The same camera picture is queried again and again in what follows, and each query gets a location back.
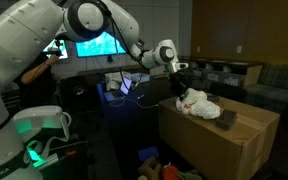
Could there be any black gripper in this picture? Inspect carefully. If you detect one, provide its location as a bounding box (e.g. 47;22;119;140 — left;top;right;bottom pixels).
168;71;188;100

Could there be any orange plush toy with tag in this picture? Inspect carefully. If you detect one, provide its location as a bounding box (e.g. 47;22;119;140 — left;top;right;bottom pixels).
161;164;181;180

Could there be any operator bare forearm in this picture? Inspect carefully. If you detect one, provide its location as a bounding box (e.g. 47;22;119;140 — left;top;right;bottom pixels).
20;60;52;85

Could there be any large brown cardboard box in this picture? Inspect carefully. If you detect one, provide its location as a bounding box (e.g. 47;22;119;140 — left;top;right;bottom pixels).
158;89;281;180

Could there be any operator bare hand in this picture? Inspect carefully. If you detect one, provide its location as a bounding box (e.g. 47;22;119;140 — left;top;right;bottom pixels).
46;54;61;66

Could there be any white crumpled plastic bag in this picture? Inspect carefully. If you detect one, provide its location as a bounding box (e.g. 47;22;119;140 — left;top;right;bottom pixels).
175;87;222;121

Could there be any dark labelled storage bin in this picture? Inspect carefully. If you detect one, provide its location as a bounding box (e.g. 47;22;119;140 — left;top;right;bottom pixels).
206;70;221;83
223;75;241;88
192;68;204;79

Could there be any white crumpled cloth pile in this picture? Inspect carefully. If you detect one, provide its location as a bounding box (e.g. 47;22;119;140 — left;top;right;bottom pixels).
104;70;134;92

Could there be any wooden shelf cabinet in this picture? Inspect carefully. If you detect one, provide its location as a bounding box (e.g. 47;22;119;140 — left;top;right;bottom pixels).
170;55;264;89

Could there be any brown plush toy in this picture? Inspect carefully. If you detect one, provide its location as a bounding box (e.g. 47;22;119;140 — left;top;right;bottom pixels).
138;156;164;180

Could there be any green plush toy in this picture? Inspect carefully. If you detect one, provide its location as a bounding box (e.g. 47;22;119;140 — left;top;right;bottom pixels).
178;169;202;180

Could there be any plaid sofa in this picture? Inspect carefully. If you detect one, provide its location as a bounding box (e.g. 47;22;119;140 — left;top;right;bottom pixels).
243;63;288;112

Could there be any small lit monitor screen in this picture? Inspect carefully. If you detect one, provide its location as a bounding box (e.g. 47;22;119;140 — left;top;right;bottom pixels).
43;38;69;61

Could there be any operator in dark clothes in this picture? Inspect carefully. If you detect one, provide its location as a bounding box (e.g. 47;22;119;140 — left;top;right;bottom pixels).
17;53;59;112

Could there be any thin white desk cable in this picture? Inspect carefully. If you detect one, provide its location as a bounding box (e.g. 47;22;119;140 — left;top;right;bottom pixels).
110;94;159;110

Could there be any large wall display screen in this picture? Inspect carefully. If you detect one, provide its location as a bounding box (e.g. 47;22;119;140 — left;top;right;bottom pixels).
75;31;127;59

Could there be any white coiled cable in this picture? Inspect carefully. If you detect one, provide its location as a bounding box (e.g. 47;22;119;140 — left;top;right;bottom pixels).
72;85;86;97

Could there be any bar clamp with orange handle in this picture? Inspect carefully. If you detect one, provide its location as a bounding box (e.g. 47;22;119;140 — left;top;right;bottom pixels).
33;139;89;170

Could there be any black camera on stand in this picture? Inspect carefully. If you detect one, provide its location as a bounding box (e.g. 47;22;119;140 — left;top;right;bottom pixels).
54;39;64;57

